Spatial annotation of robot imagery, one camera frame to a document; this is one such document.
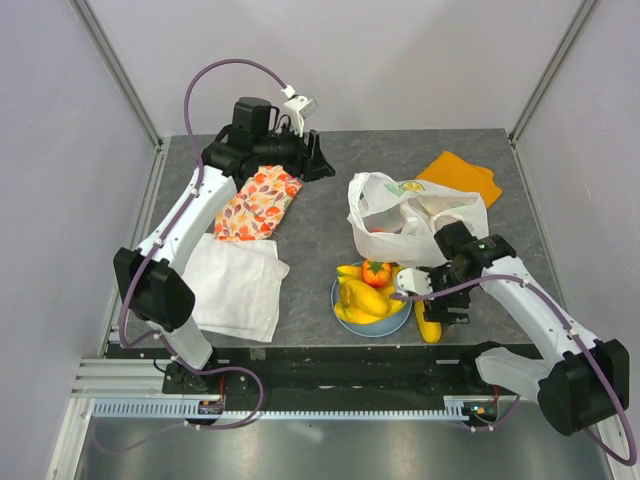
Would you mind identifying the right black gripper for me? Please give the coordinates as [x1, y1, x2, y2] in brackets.
[417, 265, 475, 326]

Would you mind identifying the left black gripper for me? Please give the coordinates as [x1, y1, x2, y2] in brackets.
[255, 119, 335, 183]

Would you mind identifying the white plastic bag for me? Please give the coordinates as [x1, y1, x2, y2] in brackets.
[347, 172, 489, 267]

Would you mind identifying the orange persimmon fruit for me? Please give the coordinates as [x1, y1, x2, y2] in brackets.
[360, 259, 393, 289]

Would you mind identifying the small yellow banana bunch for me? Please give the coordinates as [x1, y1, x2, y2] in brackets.
[336, 263, 402, 287]

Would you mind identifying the large yellow banana bunch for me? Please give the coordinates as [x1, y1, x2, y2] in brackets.
[333, 296, 407, 325]

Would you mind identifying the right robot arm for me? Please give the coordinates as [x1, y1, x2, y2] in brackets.
[396, 221, 630, 436]

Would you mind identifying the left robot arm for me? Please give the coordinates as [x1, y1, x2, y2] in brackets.
[113, 94, 335, 393]

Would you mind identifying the floral patterned cloth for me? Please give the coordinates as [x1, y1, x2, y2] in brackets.
[213, 166, 302, 242]

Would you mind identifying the blue plate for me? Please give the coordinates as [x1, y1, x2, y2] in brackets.
[330, 274, 411, 338]

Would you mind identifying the orange cloth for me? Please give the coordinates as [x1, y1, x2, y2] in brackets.
[416, 151, 503, 208]

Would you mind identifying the white cloth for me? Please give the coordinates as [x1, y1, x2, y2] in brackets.
[183, 234, 290, 343]

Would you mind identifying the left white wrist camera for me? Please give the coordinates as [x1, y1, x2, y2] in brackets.
[282, 85, 318, 137]

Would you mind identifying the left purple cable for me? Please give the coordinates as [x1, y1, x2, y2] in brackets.
[117, 58, 294, 375]

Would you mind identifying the purple cable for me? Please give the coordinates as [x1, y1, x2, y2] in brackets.
[117, 58, 294, 375]
[389, 274, 639, 466]

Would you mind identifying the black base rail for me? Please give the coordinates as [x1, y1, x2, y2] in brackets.
[162, 345, 507, 410]

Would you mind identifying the left aluminium frame post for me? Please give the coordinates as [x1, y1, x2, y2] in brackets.
[69, 0, 163, 151]

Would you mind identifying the aluminium frame post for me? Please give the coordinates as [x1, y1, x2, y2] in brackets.
[508, 0, 600, 147]
[69, 0, 163, 151]

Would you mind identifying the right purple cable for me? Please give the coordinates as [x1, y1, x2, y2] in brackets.
[389, 274, 639, 466]

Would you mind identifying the right aluminium frame post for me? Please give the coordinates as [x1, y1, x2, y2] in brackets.
[508, 0, 600, 147]

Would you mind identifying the light blue cable duct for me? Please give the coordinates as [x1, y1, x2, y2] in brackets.
[92, 398, 469, 421]

